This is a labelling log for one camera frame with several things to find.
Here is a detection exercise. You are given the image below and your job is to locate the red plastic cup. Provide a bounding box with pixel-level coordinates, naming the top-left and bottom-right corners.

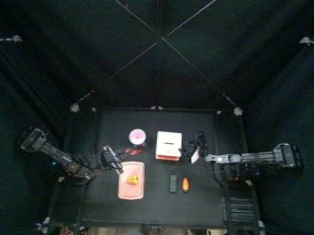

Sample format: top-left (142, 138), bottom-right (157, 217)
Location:
top-left (126, 129), bottom-right (148, 146)

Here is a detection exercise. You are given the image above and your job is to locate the white text label sticker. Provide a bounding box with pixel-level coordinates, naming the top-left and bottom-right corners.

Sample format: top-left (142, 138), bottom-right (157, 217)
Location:
top-left (227, 196), bottom-right (255, 228)

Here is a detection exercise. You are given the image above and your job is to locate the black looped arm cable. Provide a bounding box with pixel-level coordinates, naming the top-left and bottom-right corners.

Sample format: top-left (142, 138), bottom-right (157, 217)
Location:
top-left (192, 130), bottom-right (209, 151)

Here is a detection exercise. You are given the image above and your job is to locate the red drawer with wooden knob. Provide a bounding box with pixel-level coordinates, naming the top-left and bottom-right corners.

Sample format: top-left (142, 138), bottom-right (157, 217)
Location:
top-left (156, 154), bottom-right (181, 162)

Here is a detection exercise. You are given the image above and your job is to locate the thin diagonal brace cable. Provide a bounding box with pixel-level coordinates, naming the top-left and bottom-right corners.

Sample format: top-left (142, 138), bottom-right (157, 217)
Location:
top-left (112, 0), bottom-right (239, 112)
top-left (73, 0), bottom-right (216, 108)

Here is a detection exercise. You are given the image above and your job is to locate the pale wooden cutting board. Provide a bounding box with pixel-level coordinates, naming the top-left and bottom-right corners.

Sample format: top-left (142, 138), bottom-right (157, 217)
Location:
top-left (116, 161), bottom-right (145, 201)

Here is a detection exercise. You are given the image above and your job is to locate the orange toy vegetable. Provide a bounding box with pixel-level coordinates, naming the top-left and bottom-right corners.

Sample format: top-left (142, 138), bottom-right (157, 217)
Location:
top-left (181, 177), bottom-right (190, 194)

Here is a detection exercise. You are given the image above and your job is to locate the yellow toy bell pepper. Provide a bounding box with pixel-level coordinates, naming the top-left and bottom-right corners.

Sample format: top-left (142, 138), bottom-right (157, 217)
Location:
top-left (126, 173), bottom-right (140, 185)

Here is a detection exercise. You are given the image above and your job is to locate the green striped toy block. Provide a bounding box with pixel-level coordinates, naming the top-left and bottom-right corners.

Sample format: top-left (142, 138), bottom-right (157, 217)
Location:
top-left (169, 174), bottom-right (178, 194)

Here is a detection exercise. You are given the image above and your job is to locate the red plastic toy knife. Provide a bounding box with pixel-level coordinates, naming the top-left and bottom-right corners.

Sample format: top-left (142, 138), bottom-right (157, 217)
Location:
top-left (124, 147), bottom-right (144, 156)

